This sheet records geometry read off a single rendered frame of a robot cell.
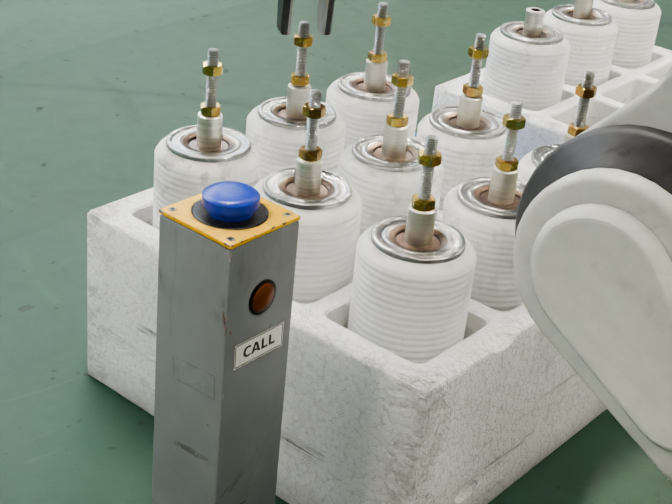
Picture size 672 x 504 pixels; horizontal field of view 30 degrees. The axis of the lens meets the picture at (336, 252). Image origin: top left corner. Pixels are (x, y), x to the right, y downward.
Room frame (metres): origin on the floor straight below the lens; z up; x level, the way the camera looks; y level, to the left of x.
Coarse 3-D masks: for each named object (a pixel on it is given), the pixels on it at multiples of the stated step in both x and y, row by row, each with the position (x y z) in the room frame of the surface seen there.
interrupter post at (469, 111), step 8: (464, 96) 1.14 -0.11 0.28; (480, 96) 1.14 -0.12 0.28; (464, 104) 1.13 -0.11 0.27; (472, 104) 1.13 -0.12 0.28; (480, 104) 1.14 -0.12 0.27; (464, 112) 1.13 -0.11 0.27; (472, 112) 1.13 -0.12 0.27; (480, 112) 1.14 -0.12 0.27; (464, 120) 1.13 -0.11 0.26; (472, 120) 1.13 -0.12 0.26; (472, 128) 1.13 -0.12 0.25
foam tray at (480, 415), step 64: (128, 256) 0.98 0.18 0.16; (128, 320) 0.98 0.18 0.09; (320, 320) 0.86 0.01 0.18; (512, 320) 0.90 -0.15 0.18; (128, 384) 0.98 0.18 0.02; (320, 384) 0.84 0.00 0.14; (384, 384) 0.80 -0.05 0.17; (448, 384) 0.80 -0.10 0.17; (512, 384) 0.88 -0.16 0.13; (576, 384) 0.98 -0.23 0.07; (320, 448) 0.83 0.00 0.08; (384, 448) 0.79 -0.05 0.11; (448, 448) 0.81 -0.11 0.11; (512, 448) 0.90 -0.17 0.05
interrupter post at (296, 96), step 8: (288, 88) 1.12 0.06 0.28; (296, 88) 1.11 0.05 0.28; (304, 88) 1.11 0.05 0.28; (288, 96) 1.12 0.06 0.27; (296, 96) 1.11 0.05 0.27; (304, 96) 1.11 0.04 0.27; (288, 104) 1.12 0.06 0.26; (296, 104) 1.11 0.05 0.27; (288, 112) 1.11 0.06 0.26; (296, 112) 1.11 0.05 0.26
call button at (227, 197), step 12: (204, 192) 0.77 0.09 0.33; (216, 192) 0.77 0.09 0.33; (228, 192) 0.77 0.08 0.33; (240, 192) 0.77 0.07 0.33; (252, 192) 0.78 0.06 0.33; (204, 204) 0.76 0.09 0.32; (216, 204) 0.76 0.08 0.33; (228, 204) 0.76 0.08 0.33; (240, 204) 0.76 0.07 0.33; (252, 204) 0.76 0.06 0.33; (216, 216) 0.76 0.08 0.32; (228, 216) 0.76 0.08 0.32; (240, 216) 0.76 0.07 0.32
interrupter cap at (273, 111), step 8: (264, 104) 1.13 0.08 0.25; (272, 104) 1.13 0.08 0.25; (280, 104) 1.14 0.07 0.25; (264, 112) 1.11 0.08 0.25; (272, 112) 1.11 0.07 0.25; (280, 112) 1.12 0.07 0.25; (328, 112) 1.13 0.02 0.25; (264, 120) 1.10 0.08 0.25; (272, 120) 1.09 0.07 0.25; (280, 120) 1.10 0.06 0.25; (288, 120) 1.10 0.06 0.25; (296, 120) 1.11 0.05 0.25; (304, 120) 1.11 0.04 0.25; (320, 120) 1.11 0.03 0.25; (328, 120) 1.11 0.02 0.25; (288, 128) 1.08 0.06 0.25; (296, 128) 1.08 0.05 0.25; (304, 128) 1.09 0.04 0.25; (320, 128) 1.09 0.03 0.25
